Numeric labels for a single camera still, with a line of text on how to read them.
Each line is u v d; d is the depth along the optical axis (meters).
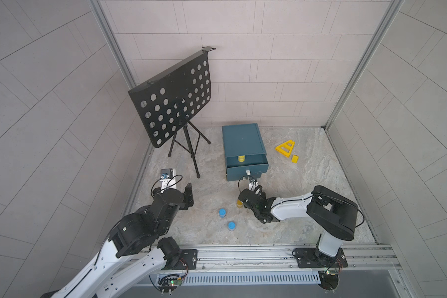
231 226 0.79
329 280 0.69
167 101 0.64
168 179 0.52
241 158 0.83
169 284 0.65
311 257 0.71
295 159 1.02
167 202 0.43
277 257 0.72
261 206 0.68
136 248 0.41
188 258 0.71
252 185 0.76
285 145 1.08
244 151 0.81
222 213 0.81
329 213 0.46
